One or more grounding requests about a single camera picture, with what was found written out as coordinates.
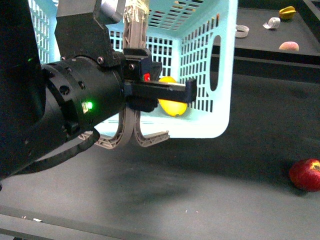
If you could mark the pale peach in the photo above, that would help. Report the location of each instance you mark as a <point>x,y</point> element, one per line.
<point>289,46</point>

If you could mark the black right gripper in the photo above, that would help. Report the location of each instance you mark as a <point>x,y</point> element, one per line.
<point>142,85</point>

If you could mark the light blue plastic basket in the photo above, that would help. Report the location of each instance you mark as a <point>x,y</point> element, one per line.
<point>193,39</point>

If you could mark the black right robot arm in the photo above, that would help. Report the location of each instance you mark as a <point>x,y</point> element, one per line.
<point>48,112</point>

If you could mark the black display tray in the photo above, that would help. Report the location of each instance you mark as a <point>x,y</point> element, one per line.
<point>264,43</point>

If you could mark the yellow starfruit far right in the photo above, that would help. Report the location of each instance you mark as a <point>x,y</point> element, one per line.
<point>287,13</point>

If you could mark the white tape roll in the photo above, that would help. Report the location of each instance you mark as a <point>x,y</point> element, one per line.
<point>241,31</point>

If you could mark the red apple near gripper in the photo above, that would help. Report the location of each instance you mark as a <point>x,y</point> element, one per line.
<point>305,174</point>

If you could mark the crumpled white paper tape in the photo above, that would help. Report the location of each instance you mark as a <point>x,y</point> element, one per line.
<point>272,23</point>

